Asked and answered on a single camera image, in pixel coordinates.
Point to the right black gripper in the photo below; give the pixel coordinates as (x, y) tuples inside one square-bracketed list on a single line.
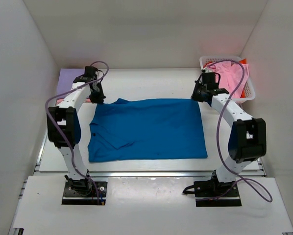
[(194, 97)]

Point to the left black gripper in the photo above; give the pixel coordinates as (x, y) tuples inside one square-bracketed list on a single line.
[(99, 99)]

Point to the blue polo t-shirt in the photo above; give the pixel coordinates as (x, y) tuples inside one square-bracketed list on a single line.
[(150, 129)]

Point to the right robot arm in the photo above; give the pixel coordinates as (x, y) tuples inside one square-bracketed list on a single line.
[(248, 137)]

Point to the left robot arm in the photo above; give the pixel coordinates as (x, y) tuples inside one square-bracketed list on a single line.
[(63, 125)]

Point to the folded salmon pink t-shirt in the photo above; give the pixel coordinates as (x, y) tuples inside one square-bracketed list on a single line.
[(61, 99)]

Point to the pink t-shirt in basket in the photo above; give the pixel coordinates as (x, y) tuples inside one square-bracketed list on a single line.
[(230, 76)]

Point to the folded purple t-shirt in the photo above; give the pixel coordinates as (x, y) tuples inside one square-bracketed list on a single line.
[(66, 78)]

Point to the orange t-shirt in basket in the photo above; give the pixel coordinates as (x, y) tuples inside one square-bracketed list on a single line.
[(205, 61)]

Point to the white plastic laundry basket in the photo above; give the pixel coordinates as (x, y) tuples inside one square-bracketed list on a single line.
[(239, 101)]

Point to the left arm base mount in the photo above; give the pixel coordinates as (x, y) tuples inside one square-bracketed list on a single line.
[(84, 192)]

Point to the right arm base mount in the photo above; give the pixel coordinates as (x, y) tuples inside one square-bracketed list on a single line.
[(212, 193)]

